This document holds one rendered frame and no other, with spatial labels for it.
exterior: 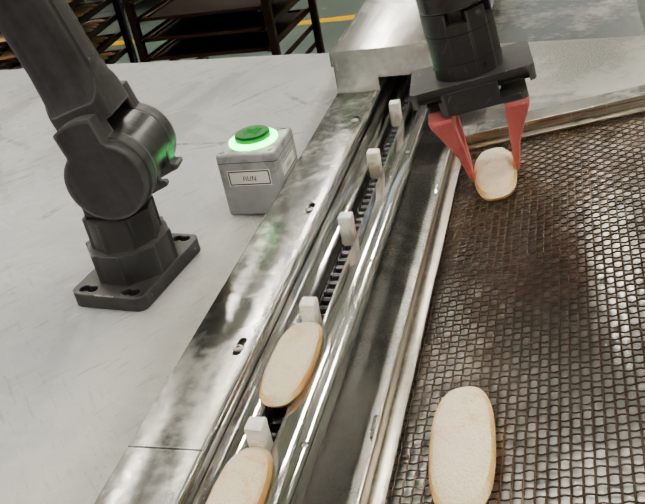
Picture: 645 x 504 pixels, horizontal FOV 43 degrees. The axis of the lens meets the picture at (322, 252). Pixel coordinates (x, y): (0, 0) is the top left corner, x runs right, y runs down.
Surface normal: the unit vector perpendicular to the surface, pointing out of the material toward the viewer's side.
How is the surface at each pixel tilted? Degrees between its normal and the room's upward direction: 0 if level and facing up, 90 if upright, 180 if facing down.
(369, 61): 90
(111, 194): 90
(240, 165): 90
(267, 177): 90
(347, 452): 0
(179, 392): 0
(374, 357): 0
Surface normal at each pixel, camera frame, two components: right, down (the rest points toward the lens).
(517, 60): -0.32, -0.83
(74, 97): -0.17, 0.33
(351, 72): -0.24, 0.54
